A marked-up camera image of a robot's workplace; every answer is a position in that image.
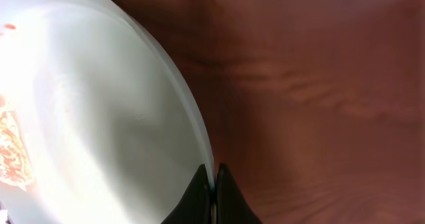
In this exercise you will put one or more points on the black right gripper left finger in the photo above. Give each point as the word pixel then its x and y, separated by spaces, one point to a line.
pixel 194 200

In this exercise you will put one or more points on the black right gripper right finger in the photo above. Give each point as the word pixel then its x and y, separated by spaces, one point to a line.
pixel 231 205

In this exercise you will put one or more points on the light green plate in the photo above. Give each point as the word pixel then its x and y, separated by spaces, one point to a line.
pixel 111 129

